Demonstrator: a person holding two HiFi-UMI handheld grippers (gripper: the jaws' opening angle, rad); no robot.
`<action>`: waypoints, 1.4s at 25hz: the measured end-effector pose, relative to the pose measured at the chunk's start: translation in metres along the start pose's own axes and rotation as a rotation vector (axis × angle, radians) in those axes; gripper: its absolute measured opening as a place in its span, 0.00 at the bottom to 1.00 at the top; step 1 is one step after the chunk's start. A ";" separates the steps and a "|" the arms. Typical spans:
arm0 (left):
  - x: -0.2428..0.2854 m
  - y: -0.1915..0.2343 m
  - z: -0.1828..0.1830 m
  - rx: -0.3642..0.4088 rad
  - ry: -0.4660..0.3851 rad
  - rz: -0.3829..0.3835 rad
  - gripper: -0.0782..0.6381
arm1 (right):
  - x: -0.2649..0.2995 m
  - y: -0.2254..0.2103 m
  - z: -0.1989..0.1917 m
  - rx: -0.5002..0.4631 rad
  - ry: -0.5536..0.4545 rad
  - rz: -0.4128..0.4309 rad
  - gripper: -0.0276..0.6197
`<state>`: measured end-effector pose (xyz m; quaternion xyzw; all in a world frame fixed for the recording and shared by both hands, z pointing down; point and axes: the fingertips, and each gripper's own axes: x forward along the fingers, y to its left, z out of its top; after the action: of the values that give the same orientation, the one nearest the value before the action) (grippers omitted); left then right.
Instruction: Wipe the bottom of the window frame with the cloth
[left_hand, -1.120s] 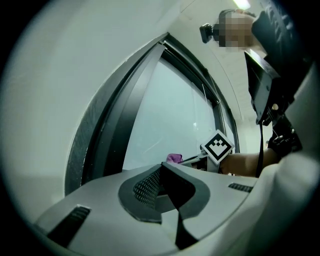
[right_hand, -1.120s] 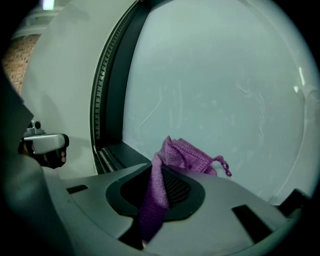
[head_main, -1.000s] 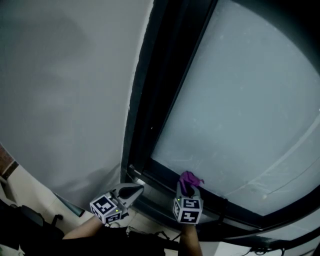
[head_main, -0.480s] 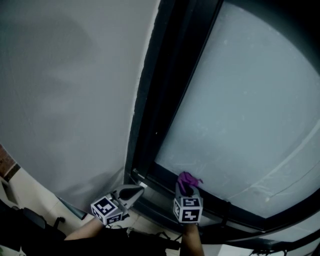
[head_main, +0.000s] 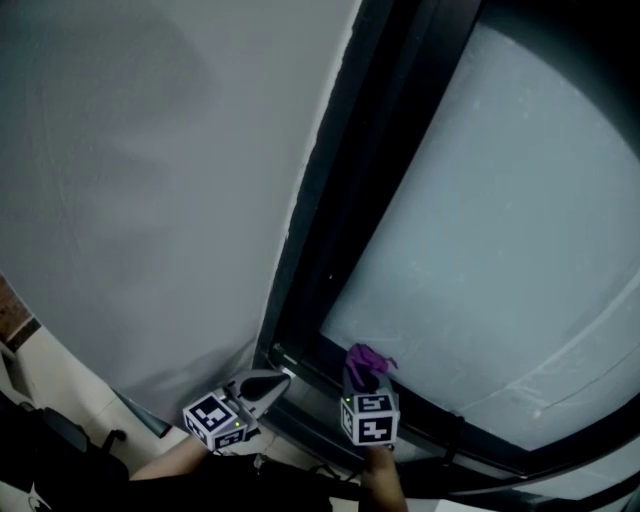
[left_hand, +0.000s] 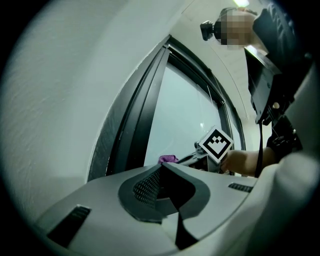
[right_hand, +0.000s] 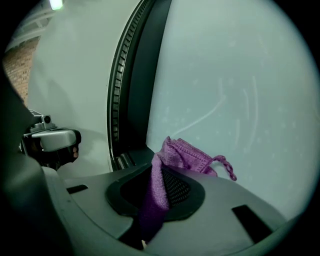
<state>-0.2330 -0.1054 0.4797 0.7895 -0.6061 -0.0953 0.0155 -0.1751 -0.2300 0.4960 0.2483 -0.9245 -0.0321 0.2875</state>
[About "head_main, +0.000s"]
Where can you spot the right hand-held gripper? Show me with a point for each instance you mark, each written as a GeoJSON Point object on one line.
{"type": "Point", "coordinates": [372, 420]}

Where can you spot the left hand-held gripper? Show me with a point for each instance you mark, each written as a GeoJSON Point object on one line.
{"type": "Point", "coordinates": [215, 417]}

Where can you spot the purple wiping cloth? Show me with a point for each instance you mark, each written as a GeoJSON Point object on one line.
{"type": "Point", "coordinates": [365, 360]}

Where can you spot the person's right forearm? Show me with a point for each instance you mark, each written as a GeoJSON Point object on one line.
{"type": "Point", "coordinates": [382, 480]}

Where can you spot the person's left forearm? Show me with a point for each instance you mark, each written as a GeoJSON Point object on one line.
{"type": "Point", "coordinates": [175, 460]}

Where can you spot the black chest pack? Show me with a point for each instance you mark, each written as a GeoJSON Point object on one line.
{"type": "Point", "coordinates": [300, 480]}

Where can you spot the dark grey wedge trim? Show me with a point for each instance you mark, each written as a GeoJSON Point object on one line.
{"type": "Point", "coordinates": [150, 417]}

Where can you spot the person's black top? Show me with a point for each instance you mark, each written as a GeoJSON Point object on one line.
{"type": "Point", "coordinates": [175, 495]}

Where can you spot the black office chair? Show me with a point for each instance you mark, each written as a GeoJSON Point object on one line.
{"type": "Point", "coordinates": [65, 430]}

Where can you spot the white tiled ledge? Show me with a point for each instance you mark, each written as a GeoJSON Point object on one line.
{"type": "Point", "coordinates": [590, 480]}

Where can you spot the black window frame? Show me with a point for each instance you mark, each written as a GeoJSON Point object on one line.
{"type": "Point", "coordinates": [375, 150]}

